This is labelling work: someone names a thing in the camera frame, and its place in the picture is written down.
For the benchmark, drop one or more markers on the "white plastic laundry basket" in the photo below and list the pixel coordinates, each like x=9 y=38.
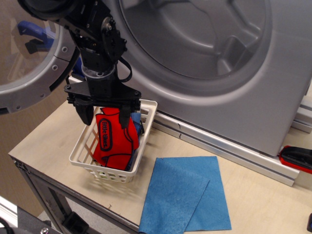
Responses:
x=82 y=154

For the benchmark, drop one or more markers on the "round transparent washer door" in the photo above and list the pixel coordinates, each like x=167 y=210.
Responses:
x=27 y=79

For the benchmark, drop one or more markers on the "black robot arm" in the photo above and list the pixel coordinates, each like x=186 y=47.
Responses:
x=94 y=32

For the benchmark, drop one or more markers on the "metal table frame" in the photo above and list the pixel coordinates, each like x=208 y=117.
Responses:
x=53 y=197

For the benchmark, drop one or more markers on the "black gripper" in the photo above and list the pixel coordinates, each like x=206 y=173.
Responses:
x=103 y=89

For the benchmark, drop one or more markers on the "red toy shirt black trim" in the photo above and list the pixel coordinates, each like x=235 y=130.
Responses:
x=116 y=144

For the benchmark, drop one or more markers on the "red black clamp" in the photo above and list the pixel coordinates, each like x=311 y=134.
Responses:
x=297 y=158

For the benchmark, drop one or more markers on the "blue clamp behind door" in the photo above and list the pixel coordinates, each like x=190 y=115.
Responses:
x=43 y=38

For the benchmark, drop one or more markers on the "blue folded cloth sheet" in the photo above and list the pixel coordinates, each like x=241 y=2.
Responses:
x=185 y=194

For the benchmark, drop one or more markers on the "grey toy washing machine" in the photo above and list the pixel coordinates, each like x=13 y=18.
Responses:
x=235 y=68

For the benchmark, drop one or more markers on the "aluminium extrusion rail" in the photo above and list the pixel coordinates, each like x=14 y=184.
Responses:
x=267 y=165

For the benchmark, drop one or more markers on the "blue toy jeans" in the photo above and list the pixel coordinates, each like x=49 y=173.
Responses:
x=136 y=118

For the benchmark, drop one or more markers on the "grey base with bolt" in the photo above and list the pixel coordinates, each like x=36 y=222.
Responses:
x=23 y=222

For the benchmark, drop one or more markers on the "black bracket under table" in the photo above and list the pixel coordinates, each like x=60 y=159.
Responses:
x=75 y=224

